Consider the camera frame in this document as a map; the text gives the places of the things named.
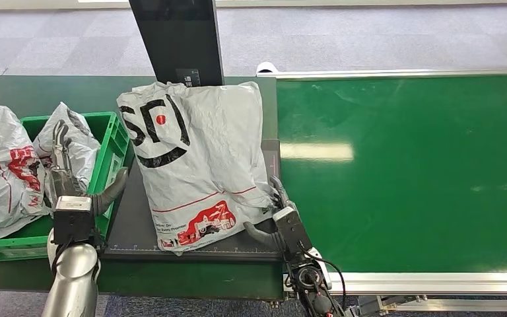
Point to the black inbound scanner machine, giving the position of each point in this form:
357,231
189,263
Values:
179,39

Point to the white courier bag black logo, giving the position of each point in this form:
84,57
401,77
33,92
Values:
201,166

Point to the green plastic crate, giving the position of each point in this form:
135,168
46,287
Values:
113,144

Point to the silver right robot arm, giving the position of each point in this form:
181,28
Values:
314,288

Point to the black yellow warning label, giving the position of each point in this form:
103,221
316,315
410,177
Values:
189,78

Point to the crumpled white courier bag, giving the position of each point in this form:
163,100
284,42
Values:
83,148

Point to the green conveyor belt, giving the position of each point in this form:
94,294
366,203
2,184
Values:
411,175

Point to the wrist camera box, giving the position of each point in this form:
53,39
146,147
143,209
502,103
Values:
73,221
293,232

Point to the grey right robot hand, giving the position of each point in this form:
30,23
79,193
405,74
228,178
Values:
275,197

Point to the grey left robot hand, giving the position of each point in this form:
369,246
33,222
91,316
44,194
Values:
63,175

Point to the aluminium conveyor frame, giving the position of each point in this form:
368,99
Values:
433,282

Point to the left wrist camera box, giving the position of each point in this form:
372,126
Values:
73,221

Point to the white roller end cap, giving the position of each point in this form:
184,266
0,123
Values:
265,68

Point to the large white courier bag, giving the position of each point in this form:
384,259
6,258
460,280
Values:
0,175

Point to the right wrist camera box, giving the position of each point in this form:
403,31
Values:
293,232

